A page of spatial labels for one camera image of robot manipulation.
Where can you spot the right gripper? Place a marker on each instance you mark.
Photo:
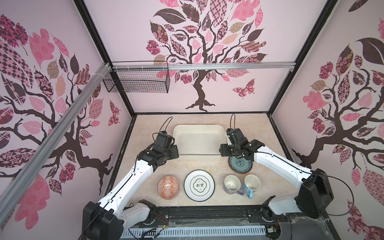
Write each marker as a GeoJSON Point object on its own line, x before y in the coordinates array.
{"type": "Point", "coordinates": [223, 150]}

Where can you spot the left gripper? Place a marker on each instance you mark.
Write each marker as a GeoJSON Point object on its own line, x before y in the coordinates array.
{"type": "Point", "coordinates": [174, 152]}

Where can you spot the teal floral small plate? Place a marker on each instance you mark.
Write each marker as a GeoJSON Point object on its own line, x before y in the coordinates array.
{"type": "Point", "coordinates": [240, 165]}

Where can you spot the purple ceramic mug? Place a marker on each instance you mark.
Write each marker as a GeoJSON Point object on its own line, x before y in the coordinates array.
{"type": "Point", "coordinates": [232, 185]}

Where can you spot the light blue ceramic mug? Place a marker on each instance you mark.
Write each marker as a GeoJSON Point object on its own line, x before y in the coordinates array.
{"type": "Point", "coordinates": [251, 184]}

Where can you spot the white green-rimmed plate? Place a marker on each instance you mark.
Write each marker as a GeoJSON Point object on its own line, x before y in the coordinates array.
{"type": "Point", "coordinates": [199, 185]}

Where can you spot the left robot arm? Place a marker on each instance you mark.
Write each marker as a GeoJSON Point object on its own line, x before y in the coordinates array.
{"type": "Point", "coordinates": [110, 217]}

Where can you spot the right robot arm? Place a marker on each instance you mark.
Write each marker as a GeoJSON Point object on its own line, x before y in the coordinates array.
{"type": "Point", "coordinates": [315, 192]}

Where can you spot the white plastic bin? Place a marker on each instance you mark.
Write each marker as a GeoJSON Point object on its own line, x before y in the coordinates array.
{"type": "Point", "coordinates": [199, 140]}

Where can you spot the orange patterned bowl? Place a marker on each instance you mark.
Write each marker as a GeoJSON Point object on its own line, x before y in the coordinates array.
{"type": "Point", "coordinates": [168, 187]}

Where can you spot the black wire basket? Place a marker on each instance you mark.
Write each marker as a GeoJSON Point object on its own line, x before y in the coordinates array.
{"type": "Point", "coordinates": [138, 77]}

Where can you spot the white vented cable duct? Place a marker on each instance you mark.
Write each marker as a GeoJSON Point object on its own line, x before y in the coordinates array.
{"type": "Point", "coordinates": [192, 232]}

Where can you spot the aluminium rail back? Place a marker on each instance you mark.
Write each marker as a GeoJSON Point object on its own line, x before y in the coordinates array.
{"type": "Point", "coordinates": [216, 66]}

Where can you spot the aluminium rail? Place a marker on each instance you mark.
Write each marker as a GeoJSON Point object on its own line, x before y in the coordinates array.
{"type": "Point", "coordinates": [216, 66]}
{"type": "Point", "coordinates": [23, 180]}

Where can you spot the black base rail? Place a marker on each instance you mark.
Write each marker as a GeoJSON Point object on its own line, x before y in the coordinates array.
{"type": "Point", "coordinates": [295, 226]}

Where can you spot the aluminium rail left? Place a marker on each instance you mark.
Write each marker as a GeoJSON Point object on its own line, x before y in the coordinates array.
{"type": "Point", "coordinates": [23, 180]}

